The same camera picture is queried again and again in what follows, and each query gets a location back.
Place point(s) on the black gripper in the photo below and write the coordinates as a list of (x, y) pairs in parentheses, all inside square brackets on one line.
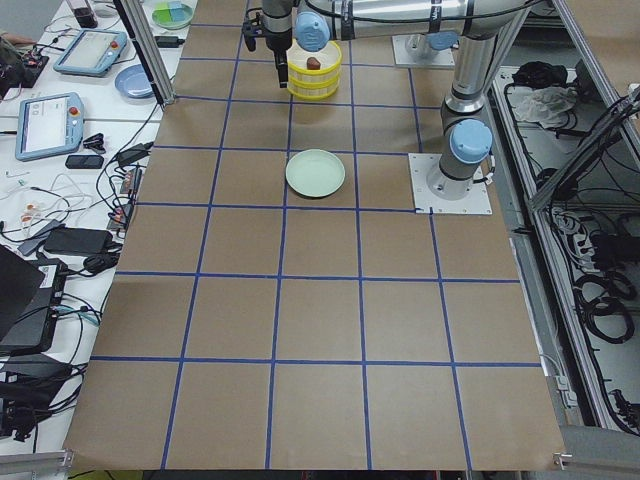
[(277, 39)]

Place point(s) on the brown steamed bun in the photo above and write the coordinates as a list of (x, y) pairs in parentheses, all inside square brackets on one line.
[(312, 63)]

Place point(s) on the yellow bamboo steamer basket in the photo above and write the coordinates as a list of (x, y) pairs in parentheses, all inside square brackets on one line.
[(313, 87)]

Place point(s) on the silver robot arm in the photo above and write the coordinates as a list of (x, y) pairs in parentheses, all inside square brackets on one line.
[(312, 24), (442, 40)]

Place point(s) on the light green plate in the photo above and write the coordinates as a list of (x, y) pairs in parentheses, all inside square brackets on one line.
[(315, 173)]

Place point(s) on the green bowl with blocks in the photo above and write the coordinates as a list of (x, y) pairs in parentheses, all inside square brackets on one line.
[(172, 15)]

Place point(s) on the black power adapter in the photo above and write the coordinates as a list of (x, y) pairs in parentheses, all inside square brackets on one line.
[(168, 42)]

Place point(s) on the blue plate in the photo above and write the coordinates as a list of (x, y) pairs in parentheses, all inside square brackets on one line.
[(132, 82)]

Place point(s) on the upper teach pendant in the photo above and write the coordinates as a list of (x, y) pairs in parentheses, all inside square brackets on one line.
[(92, 53)]

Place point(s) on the teach pendant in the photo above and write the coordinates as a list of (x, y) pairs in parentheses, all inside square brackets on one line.
[(49, 126), (92, 53)]

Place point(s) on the lower teach pendant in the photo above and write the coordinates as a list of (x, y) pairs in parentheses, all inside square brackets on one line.
[(49, 126)]

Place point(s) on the white crumpled cloth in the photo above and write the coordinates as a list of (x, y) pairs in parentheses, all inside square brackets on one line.
[(547, 107)]

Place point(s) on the black laptop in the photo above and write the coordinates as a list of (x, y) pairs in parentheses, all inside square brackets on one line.
[(30, 292)]

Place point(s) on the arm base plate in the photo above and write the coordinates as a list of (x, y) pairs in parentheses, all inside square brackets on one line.
[(434, 193), (413, 51)]

